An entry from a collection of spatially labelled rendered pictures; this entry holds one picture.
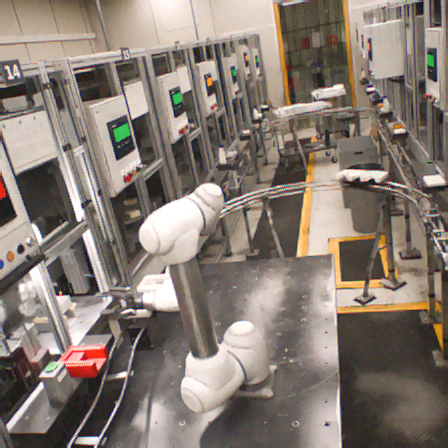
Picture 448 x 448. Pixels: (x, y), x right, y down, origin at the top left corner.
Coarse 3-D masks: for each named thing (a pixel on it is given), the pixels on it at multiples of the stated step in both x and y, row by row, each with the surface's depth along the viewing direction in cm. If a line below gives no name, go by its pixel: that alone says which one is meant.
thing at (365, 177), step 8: (336, 176) 360; (344, 176) 364; (352, 176) 352; (360, 176) 346; (368, 176) 346; (376, 176) 345; (384, 176) 342; (352, 184) 354; (360, 184) 350; (368, 184) 345; (376, 184) 352
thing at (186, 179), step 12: (156, 60) 329; (168, 60) 353; (180, 60) 382; (156, 72) 327; (168, 72) 351; (180, 72) 377; (180, 84) 375; (192, 108) 401; (192, 120) 398; (180, 144) 362; (192, 144) 436; (180, 156) 359; (180, 168) 356; (180, 180) 353; (192, 180) 382
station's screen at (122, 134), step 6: (126, 120) 259; (114, 126) 244; (120, 126) 251; (126, 126) 258; (114, 132) 244; (120, 132) 251; (126, 132) 258; (114, 138) 243; (120, 138) 250; (126, 138) 257; (120, 144) 249; (126, 144) 256; (132, 144) 264; (120, 150) 248; (126, 150) 255
